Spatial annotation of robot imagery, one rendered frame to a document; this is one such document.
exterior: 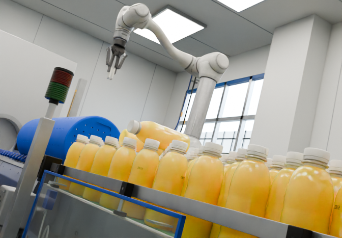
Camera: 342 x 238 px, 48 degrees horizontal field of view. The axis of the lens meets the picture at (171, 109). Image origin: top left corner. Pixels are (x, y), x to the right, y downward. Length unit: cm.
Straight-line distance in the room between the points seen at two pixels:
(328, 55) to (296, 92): 64
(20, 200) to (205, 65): 145
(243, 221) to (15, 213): 74
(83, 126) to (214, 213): 112
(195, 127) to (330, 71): 279
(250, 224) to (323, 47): 433
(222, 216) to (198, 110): 158
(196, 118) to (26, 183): 125
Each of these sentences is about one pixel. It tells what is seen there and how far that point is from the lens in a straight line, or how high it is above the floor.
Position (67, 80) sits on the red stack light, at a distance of 123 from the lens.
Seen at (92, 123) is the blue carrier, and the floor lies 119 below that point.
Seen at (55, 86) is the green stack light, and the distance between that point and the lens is 122.
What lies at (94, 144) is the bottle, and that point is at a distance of 135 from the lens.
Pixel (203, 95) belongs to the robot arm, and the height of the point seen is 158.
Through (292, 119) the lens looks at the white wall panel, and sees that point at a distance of 443.
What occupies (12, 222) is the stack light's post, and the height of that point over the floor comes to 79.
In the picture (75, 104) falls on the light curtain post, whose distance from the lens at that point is 323.
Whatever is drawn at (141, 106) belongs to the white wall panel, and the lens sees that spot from 755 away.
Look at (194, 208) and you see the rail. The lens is 76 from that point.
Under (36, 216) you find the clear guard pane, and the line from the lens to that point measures 134.
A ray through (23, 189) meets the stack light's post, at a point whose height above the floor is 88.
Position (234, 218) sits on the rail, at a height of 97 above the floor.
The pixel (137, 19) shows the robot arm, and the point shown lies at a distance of 215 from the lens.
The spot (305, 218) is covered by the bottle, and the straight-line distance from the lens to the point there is 62.
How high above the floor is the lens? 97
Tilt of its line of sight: 12 degrees up
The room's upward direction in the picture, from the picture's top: 15 degrees clockwise
